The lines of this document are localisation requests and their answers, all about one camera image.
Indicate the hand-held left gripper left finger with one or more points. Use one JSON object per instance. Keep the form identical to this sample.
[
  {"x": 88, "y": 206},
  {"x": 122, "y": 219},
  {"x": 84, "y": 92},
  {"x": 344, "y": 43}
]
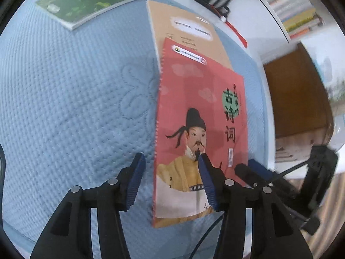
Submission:
[{"x": 134, "y": 183}]

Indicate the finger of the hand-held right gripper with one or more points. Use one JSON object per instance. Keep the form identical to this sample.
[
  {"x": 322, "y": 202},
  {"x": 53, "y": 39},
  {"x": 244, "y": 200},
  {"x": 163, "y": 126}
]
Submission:
[
  {"x": 244, "y": 170},
  {"x": 262, "y": 168}
]

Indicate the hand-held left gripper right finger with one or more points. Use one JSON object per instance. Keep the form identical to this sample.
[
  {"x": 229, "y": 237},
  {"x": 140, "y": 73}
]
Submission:
[{"x": 209, "y": 183}]

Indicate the red poet cover book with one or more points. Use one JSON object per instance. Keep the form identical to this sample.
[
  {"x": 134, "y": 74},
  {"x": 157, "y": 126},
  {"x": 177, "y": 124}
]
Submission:
[{"x": 188, "y": 99}]

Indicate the dark green beetle cover book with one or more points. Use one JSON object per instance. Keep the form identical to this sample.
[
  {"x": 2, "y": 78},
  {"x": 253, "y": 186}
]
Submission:
[{"x": 89, "y": 0}]

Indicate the row of pale books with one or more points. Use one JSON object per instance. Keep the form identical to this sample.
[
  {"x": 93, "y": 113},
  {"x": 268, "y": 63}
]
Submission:
[{"x": 299, "y": 19}]

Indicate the tan slatted furniture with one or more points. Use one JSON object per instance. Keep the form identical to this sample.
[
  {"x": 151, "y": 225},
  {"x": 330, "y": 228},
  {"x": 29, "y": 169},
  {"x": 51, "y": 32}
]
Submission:
[{"x": 331, "y": 221}]

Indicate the brown wooden cabinet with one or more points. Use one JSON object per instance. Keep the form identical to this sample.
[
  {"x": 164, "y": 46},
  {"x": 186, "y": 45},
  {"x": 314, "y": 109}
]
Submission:
[{"x": 293, "y": 94}]

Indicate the light blue quilted mat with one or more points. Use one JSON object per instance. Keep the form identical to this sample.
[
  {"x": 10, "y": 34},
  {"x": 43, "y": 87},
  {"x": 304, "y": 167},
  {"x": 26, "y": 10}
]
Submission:
[{"x": 67, "y": 99}]

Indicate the red tassel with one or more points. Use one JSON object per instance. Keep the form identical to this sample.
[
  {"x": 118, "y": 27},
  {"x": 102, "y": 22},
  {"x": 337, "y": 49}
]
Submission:
[{"x": 237, "y": 33}]

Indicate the tan book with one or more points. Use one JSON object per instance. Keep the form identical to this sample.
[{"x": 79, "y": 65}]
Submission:
[{"x": 167, "y": 13}]

